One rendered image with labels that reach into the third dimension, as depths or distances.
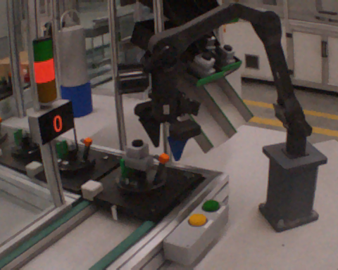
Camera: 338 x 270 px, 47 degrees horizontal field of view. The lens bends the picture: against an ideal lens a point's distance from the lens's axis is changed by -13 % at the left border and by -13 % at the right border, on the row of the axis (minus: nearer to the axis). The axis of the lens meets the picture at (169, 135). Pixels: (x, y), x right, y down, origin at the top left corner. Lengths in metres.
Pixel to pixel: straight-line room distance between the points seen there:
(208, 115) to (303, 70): 3.85
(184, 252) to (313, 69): 4.33
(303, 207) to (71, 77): 1.27
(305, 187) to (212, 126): 0.41
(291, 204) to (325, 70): 4.03
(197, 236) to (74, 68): 1.22
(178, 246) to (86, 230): 0.27
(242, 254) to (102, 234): 0.36
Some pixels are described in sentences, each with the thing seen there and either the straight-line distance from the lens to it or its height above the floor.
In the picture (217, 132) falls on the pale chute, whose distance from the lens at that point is 1.38.
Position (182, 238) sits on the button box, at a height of 0.96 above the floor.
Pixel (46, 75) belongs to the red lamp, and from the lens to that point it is 1.00.
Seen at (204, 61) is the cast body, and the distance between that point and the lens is 1.26.
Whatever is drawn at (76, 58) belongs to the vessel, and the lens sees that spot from 2.01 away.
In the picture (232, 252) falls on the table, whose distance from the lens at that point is 1.10.
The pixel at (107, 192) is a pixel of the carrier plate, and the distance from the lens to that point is 1.18.
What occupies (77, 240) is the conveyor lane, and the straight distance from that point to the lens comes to 1.10.
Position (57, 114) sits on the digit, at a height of 1.22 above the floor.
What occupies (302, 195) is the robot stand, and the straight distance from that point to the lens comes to 1.15.
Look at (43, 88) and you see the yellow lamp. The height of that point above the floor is 1.30.
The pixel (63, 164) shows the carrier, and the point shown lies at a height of 1.00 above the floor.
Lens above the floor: 1.55
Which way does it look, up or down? 23 degrees down
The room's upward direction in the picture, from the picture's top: 4 degrees counter-clockwise
